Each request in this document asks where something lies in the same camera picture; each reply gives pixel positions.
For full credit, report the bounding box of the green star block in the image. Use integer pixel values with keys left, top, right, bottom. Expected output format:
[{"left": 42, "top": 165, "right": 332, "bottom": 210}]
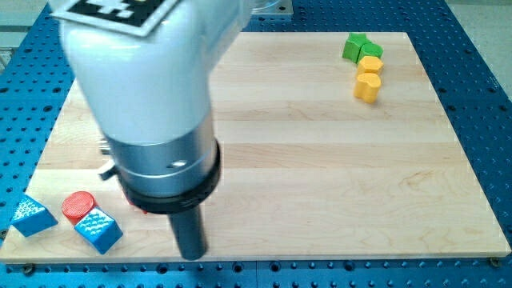
[{"left": 342, "top": 32, "right": 371, "bottom": 63}]

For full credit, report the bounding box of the wooden board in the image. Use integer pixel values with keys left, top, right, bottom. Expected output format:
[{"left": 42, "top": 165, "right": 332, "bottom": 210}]
[{"left": 0, "top": 31, "right": 512, "bottom": 264}]

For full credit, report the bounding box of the black and white marker tag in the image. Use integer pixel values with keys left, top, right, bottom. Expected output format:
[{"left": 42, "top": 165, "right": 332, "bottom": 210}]
[{"left": 52, "top": 0, "right": 178, "bottom": 37}]

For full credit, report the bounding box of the blue cube block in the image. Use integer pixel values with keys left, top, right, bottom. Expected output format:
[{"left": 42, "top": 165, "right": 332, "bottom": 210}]
[{"left": 74, "top": 207, "right": 123, "bottom": 254}]

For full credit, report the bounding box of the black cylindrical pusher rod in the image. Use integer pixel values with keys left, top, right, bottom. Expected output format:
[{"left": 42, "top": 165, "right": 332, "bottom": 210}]
[{"left": 168, "top": 206, "right": 207, "bottom": 261}]

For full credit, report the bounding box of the yellow heart block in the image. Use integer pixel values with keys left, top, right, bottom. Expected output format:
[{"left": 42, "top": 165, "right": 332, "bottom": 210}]
[{"left": 354, "top": 73, "right": 382, "bottom": 104}]

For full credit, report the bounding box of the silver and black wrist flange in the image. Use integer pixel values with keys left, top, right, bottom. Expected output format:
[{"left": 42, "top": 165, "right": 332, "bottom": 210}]
[{"left": 100, "top": 113, "right": 221, "bottom": 214}]

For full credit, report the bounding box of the red cylinder block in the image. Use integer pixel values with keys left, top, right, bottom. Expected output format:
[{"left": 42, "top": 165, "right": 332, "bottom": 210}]
[{"left": 61, "top": 191, "right": 98, "bottom": 226}]

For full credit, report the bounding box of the green rounded block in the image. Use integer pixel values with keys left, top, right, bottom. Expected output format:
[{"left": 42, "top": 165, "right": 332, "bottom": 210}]
[{"left": 357, "top": 42, "right": 383, "bottom": 63}]

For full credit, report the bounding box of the yellow hexagon block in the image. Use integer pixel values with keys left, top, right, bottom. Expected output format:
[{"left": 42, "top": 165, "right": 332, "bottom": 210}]
[{"left": 356, "top": 56, "right": 384, "bottom": 76}]

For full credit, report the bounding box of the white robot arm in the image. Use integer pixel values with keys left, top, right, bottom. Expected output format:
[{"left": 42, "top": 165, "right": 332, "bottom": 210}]
[{"left": 50, "top": 0, "right": 270, "bottom": 260}]

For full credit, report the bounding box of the blue triangular block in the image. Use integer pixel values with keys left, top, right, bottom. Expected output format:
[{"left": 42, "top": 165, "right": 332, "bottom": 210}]
[{"left": 11, "top": 195, "right": 58, "bottom": 237}]

